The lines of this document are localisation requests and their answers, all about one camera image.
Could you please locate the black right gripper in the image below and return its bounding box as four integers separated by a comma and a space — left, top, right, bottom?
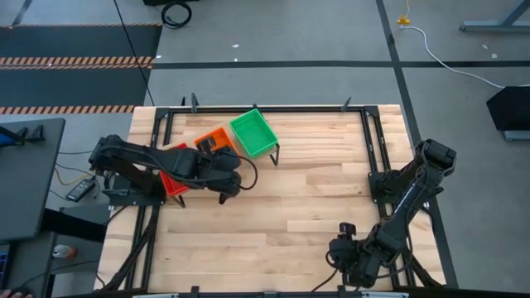
330, 222, 365, 274

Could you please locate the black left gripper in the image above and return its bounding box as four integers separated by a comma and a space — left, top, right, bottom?
194, 137, 243, 171

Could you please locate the orange slotted plastic basket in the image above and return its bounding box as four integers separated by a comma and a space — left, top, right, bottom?
193, 127, 238, 155

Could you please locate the green slotted plastic basket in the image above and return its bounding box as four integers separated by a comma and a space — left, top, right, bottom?
229, 108, 280, 160

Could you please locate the red slotted plastic basket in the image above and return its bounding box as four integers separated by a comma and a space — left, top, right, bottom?
159, 142, 192, 198

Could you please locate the black power adapter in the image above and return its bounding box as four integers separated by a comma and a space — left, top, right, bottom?
65, 177, 97, 203

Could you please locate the black equipment case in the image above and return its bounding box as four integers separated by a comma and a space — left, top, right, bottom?
40, 202, 112, 244

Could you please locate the black mat with hazard stripes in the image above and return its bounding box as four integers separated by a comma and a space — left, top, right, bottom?
0, 23, 163, 116

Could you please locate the black desk stand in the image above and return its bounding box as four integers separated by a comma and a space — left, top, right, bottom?
0, 123, 46, 147

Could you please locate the dark grey desk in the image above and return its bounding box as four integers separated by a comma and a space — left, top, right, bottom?
0, 117, 67, 243

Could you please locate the black floor box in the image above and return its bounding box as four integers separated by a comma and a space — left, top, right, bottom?
484, 84, 530, 132

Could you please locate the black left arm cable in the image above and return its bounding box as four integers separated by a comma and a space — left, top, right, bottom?
236, 155, 259, 192

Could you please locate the black aluminium rig frame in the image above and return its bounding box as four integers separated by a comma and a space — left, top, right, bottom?
99, 93, 460, 298

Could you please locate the long black floor cable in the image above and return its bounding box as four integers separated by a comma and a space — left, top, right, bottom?
112, 0, 156, 107

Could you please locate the coiled black cable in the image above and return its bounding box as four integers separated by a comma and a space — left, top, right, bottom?
160, 0, 194, 31

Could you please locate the black desk cable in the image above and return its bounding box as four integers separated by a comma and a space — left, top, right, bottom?
48, 148, 100, 195

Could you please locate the yellow cable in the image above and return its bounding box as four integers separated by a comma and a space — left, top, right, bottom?
53, 166, 93, 187

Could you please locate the white power cable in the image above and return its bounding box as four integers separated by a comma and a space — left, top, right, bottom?
399, 23, 507, 90

